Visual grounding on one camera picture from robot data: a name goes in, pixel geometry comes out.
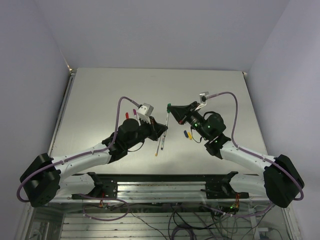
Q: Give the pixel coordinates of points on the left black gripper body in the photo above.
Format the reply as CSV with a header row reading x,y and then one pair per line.
x,y
145,130

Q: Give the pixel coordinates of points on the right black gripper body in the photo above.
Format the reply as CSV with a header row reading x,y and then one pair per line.
x,y
191,116

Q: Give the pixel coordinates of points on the purple marker pen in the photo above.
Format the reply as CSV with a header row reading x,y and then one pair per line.
x,y
135,114

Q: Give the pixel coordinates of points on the yellow marker pen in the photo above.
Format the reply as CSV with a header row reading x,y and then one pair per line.
x,y
158,146

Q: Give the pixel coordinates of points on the blue marker pen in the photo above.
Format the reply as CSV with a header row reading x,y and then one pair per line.
x,y
163,140

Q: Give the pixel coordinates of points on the green marker pen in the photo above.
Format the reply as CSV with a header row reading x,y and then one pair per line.
x,y
167,118

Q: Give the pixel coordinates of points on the green pen cap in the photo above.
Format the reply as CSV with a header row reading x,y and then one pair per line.
x,y
168,107

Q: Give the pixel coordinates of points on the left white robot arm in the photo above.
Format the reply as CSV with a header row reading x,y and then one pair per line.
x,y
44,177

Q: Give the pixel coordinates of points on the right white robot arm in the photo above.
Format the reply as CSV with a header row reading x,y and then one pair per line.
x,y
275,177

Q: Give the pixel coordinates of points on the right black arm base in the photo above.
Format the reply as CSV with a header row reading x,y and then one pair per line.
x,y
218,187

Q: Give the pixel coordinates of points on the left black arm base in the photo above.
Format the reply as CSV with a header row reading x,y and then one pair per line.
x,y
94,186

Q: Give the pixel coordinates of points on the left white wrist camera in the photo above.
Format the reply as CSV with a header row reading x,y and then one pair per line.
x,y
144,112

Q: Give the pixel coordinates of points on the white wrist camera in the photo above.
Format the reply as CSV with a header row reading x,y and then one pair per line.
x,y
144,112
203,96

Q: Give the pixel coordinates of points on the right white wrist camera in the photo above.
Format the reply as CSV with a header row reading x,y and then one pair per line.
x,y
203,96

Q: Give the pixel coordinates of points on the aluminium mounting rail frame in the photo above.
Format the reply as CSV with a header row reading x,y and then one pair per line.
x,y
160,211

